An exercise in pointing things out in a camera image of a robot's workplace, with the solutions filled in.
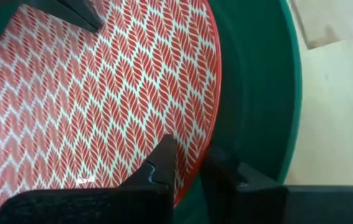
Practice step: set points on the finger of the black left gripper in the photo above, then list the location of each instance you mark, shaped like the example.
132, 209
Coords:
71, 14

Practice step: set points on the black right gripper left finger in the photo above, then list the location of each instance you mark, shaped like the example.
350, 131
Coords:
151, 199

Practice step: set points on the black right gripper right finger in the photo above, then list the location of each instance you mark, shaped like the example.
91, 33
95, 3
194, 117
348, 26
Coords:
241, 199

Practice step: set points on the red leaf-patterned plate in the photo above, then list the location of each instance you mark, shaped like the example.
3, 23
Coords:
102, 102

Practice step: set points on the large plain green plate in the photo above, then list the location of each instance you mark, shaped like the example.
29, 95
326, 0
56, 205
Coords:
257, 93

